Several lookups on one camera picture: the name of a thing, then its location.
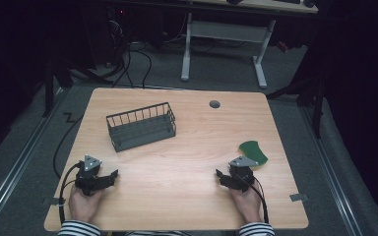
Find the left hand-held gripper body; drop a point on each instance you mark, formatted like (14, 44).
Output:
(90, 178)

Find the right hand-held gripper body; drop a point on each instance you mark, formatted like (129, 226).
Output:
(241, 175)

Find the green scouring sponge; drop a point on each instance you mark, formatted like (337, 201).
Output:
(253, 153)

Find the person's left hand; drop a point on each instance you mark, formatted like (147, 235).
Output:
(84, 206)

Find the person's right hand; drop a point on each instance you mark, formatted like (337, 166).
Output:
(246, 205)

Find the grey tape piece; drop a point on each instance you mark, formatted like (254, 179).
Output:
(53, 201)
(299, 197)

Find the black metal stand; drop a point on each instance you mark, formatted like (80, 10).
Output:
(54, 82)
(311, 95)

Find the white-legged wooden desk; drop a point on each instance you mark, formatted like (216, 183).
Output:
(229, 32)

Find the metal floor rail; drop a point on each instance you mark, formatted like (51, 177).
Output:
(331, 170)
(16, 160)

